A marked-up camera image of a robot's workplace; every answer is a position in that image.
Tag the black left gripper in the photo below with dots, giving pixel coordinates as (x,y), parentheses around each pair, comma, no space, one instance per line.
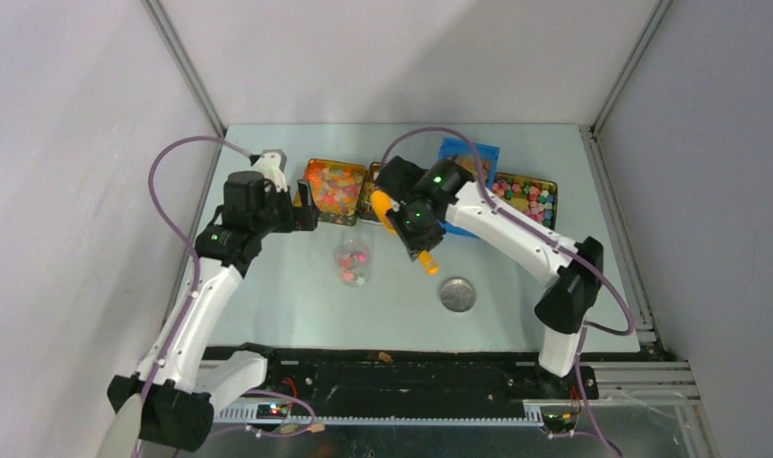
(301,218)

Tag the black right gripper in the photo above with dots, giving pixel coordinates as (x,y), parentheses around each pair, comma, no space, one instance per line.
(415,245)

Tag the orange plastic scoop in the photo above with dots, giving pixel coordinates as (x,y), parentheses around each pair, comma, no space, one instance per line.
(381,203)

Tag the clear plastic jar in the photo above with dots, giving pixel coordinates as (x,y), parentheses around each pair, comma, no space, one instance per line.
(353,261)

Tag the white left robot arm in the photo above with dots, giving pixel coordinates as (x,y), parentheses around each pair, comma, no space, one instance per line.
(177,410)

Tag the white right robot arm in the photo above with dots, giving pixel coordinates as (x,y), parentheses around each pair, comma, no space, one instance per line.
(568,269)

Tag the tin of gummy candies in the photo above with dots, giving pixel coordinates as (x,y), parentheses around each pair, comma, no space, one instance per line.
(336,189)

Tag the blue bin of candies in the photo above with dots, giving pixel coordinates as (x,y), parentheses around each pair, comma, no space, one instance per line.
(458,151)

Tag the tin of colourful cube candies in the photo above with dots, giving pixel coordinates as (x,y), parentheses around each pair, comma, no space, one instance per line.
(534,197)

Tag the tin of lollipops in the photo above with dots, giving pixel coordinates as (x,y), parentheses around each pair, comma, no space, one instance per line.
(365,211)

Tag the silver metal jar lid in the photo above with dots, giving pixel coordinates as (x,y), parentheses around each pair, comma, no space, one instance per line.
(457,295)

